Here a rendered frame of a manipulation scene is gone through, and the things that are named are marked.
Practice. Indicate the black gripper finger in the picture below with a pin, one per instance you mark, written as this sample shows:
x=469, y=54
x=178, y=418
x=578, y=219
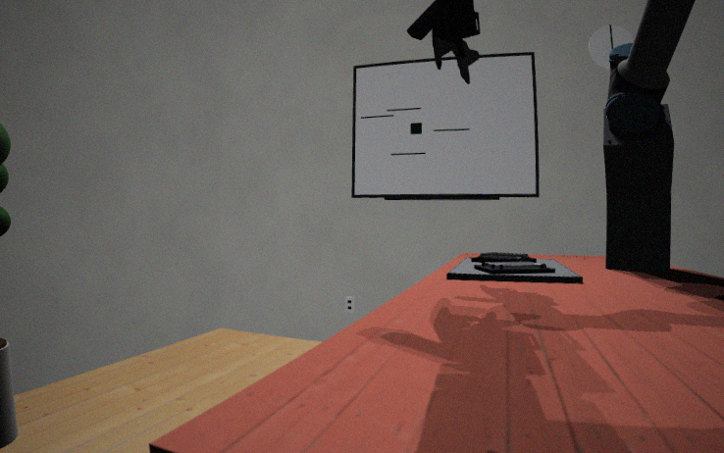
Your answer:
x=458, y=47
x=440, y=48

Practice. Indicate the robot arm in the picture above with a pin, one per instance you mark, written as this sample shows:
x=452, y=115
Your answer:
x=634, y=97

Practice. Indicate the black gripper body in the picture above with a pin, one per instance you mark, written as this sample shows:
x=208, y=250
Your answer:
x=459, y=16

